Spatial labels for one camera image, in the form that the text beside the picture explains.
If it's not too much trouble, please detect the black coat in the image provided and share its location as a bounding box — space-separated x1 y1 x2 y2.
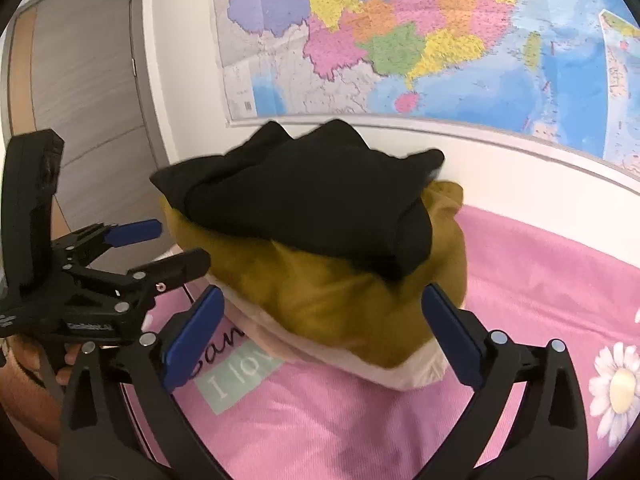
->
150 119 445 283

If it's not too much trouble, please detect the person's left hand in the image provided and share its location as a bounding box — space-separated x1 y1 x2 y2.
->
8 335 80 387

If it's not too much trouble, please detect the white folded garment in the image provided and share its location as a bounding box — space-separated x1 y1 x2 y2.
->
169 244 449 394

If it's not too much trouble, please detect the grey door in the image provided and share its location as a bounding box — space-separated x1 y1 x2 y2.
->
1 0 168 237

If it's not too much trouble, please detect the mustard yellow folded garment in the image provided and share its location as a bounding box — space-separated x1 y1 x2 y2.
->
160 181 468 370

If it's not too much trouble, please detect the colourful wall map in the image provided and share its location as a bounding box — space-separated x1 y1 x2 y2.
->
213 0 639 174

